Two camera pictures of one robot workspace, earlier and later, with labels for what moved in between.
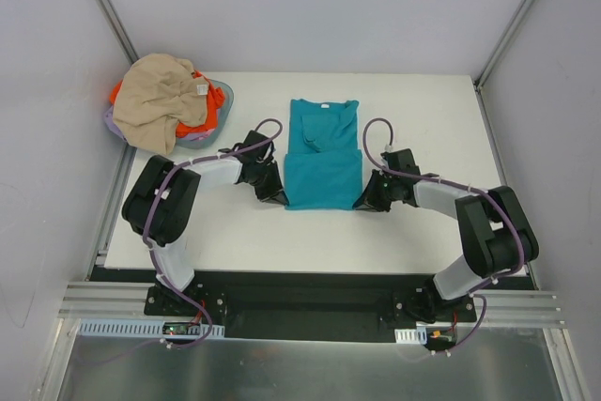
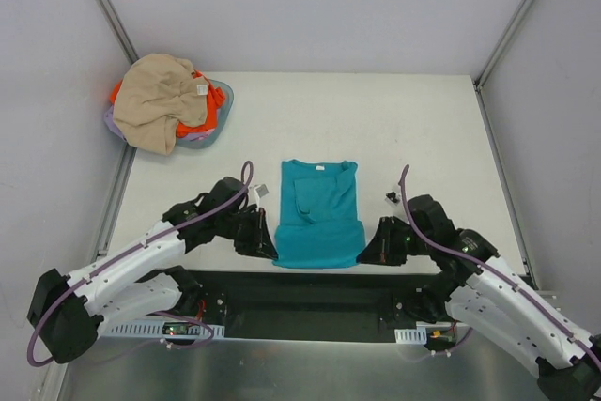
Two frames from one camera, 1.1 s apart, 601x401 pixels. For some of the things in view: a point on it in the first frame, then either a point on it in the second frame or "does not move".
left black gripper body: x=265 y=180 to x=251 y=233
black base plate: x=313 y=308 does not move
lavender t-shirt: x=108 y=120 does not move
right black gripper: x=377 y=191 to x=388 y=241
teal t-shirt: x=323 y=168 to x=319 y=225
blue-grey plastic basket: x=223 y=115 does not move
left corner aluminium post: x=105 y=5 does not move
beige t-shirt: x=157 y=93 does not move
